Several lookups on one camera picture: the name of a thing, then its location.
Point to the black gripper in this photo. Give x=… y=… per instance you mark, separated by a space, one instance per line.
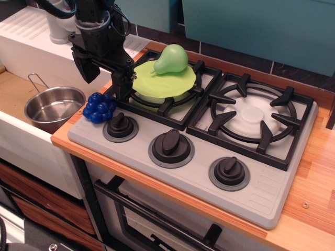
x=100 y=44

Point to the blue toy blueberry cluster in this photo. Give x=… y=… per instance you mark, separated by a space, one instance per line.
x=99 y=108

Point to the green toy pear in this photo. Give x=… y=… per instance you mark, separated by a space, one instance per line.
x=173 y=59

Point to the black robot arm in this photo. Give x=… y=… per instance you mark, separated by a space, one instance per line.
x=90 y=10

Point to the light green plate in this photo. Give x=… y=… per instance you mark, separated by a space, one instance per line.
x=164 y=85

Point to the stainless steel pot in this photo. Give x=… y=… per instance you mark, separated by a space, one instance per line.
x=50 y=109

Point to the white toy sink unit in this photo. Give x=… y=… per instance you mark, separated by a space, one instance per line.
x=31 y=61

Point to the black left stove knob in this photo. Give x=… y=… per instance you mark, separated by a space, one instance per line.
x=120 y=128

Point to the black stove knob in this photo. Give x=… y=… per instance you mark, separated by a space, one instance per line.
x=120 y=128
x=171 y=150
x=229 y=174

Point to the grey toy faucet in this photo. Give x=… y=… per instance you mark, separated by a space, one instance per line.
x=60 y=29

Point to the black left burner grate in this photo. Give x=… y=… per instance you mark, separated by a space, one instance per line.
x=174 y=112

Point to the black burner grate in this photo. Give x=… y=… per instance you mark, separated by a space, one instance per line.
x=253 y=119
x=174 y=112

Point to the black middle stove knob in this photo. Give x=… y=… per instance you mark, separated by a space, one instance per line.
x=171 y=150

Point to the toy oven door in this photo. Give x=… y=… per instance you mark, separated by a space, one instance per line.
x=144 y=220

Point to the grey toy stove top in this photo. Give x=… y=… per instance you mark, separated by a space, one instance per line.
x=260 y=202

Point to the wooden drawer front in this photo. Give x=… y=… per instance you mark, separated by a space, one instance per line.
x=50 y=207

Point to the black right stove knob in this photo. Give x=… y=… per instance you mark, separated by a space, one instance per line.
x=229 y=174

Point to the black right burner grate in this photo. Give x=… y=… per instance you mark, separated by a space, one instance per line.
x=253 y=119

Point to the black oven door handle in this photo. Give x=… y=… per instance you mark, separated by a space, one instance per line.
x=123 y=201

